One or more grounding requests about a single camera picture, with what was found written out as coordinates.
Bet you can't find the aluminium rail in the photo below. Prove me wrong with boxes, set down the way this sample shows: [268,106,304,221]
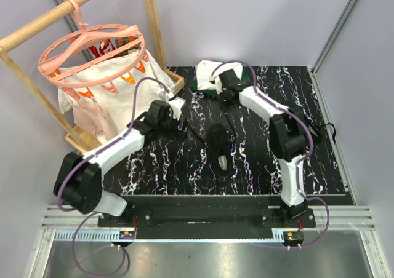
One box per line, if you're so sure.
[41,206,375,243]

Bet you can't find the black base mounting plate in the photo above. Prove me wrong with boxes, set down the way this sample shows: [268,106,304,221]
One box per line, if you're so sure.
[98,196,316,242]

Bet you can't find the black canvas sneaker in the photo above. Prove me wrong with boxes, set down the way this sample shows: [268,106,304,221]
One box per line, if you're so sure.
[207,124,231,179]

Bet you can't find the white cloth hanging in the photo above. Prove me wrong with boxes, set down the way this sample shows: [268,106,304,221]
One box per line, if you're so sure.
[58,51,175,134]

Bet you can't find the black shoelace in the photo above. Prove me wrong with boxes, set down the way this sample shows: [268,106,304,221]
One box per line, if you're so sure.
[187,113,237,146]

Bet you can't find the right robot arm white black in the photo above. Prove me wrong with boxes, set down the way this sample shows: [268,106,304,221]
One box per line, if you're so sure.
[210,69,313,227]

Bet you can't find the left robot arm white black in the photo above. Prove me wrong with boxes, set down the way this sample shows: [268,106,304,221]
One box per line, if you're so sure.
[53,97,187,226]

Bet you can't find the pink cloth hanging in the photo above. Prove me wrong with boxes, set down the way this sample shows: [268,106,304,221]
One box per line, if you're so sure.
[73,100,118,143]

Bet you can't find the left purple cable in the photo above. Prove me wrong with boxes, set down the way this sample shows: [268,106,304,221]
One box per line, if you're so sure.
[58,77,173,276]

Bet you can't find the wooden drying rack frame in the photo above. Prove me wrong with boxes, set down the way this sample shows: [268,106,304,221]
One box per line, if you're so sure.
[0,0,185,154]

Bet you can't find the folded white t-shirt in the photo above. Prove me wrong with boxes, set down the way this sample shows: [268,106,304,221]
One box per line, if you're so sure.
[196,60,242,76]

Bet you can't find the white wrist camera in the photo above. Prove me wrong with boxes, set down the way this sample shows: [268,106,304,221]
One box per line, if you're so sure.
[209,73,227,95]
[169,97,186,120]

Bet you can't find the folded green garment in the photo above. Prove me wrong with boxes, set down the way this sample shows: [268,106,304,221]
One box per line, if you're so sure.
[191,65,253,97]

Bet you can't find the pink round clip hanger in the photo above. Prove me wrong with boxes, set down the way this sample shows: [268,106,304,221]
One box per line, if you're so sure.
[38,0,145,95]

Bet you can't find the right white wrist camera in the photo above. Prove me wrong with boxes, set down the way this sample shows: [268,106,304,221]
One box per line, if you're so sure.
[209,73,227,95]

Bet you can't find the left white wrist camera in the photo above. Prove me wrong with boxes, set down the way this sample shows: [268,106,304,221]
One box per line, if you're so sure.
[169,97,186,120]

